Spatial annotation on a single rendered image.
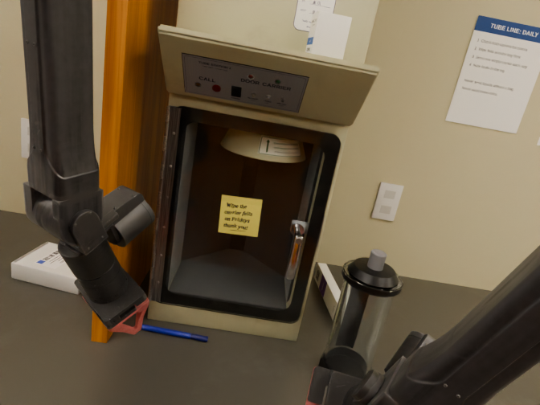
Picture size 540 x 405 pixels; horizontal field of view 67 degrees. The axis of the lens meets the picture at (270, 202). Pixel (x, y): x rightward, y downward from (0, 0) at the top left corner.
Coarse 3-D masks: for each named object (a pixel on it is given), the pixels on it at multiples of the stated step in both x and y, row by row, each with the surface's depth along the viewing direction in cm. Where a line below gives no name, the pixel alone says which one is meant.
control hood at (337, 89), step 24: (168, 48) 60; (192, 48) 59; (216, 48) 58; (240, 48) 58; (264, 48) 58; (168, 72) 64; (288, 72) 61; (312, 72) 60; (336, 72) 60; (360, 72) 59; (312, 96) 65; (336, 96) 64; (360, 96) 64; (336, 120) 69
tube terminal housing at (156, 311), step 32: (192, 0) 66; (224, 0) 66; (256, 0) 66; (288, 0) 66; (352, 0) 66; (224, 32) 68; (256, 32) 68; (288, 32) 68; (352, 32) 68; (192, 96) 71; (320, 128) 73; (160, 320) 86; (192, 320) 86; (224, 320) 86; (256, 320) 86
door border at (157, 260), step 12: (180, 108) 71; (168, 132) 72; (168, 144) 73; (168, 156) 73; (168, 168) 74; (168, 180) 75; (168, 192) 76; (168, 204) 76; (156, 216) 77; (168, 216) 77; (156, 240) 78; (156, 252) 80; (156, 264) 80; (156, 276) 81; (156, 288) 82; (156, 300) 83
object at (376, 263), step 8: (376, 256) 71; (384, 256) 71; (352, 264) 74; (360, 264) 73; (368, 264) 73; (376, 264) 72; (384, 264) 75; (352, 272) 72; (360, 272) 71; (368, 272) 71; (376, 272) 71; (384, 272) 72; (392, 272) 72; (368, 280) 70; (376, 280) 70; (384, 280) 70; (392, 280) 71
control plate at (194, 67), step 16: (192, 64) 62; (208, 64) 61; (224, 64) 61; (240, 64) 60; (192, 80) 65; (208, 80) 64; (224, 80) 64; (240, 80) 64; (256, 80) 63; (272, 80) 63; (288, 80) 62; (304, 80) 62; (224, 96) 67; (256, 96) 66; (272, 96) 66; (288, 96) 65
